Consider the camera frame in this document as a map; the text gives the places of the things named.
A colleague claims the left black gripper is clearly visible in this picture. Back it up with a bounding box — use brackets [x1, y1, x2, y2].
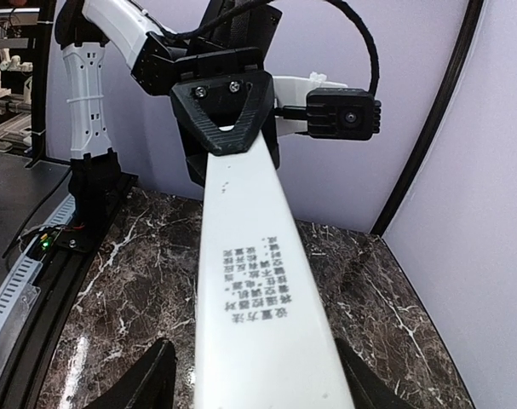
[169, 0, 284, 188]

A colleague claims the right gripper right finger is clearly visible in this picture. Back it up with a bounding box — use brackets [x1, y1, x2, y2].
[335, 338, 411, 409]

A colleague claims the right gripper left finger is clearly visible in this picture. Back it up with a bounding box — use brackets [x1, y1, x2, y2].
[89, 338, 175, 409]

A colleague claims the white remote control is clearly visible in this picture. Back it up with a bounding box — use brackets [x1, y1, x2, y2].
[193, 136, 353, 409]

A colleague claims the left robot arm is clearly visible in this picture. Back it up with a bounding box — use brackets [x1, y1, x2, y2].
[55, 1, 282, 231]

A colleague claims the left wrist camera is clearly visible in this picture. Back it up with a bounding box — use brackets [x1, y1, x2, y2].
[273, 72, 382, 141]

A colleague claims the black front mounting rail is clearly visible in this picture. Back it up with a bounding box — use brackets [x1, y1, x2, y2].
[0, 173, 137, 408]

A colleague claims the white slotted cable duct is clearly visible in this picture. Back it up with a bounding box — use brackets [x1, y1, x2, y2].
[0, 195, 78, 346]

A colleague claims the left black frame post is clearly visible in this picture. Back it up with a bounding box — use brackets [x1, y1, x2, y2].
[371, 0, 485, 236]

